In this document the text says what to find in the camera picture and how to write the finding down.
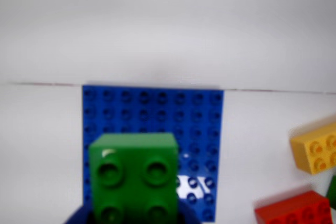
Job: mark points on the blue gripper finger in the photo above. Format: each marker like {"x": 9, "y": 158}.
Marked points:
{"x": 187, "y": 216}
{"x": 81, "y": 216}

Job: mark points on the green 2x4 block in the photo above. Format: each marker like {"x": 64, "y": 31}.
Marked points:
{"x": 131, "y": 187}

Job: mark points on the red 2x4 block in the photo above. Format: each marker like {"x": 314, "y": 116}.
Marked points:
{"x": 288, "y": 213}

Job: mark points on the yellow 2x4 block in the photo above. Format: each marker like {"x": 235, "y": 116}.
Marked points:
{"x": 309, "y": 150}

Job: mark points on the green 2x2 block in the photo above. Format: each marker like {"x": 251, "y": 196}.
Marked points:
{"x": 333, "y": 190}

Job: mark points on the blue 8x8 baseplate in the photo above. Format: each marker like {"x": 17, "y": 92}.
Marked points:
{"x": 157, "y": 108}

